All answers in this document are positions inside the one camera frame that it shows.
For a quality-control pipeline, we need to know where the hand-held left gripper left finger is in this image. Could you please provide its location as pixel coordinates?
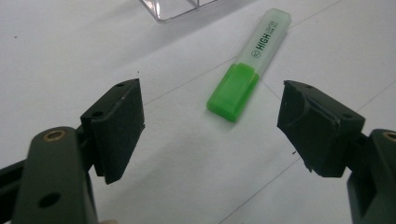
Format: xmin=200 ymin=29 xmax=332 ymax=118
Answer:
xmin=11 ymin=77 xmax=146 ymax=224

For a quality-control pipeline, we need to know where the green highlighter pen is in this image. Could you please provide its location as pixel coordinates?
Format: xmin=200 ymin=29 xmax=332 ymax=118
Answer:
xmin=205 ymin=7 xmax=292 ymax=123

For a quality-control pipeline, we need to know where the clear plastic container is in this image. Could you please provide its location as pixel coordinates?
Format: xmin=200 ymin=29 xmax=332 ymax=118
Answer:
xmin=139 ymin=0 xmax=219 ymax=23

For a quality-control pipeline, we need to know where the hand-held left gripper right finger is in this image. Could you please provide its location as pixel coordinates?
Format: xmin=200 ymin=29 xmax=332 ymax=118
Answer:
xmin=276 ymin=79 xmax=396 ymax=224

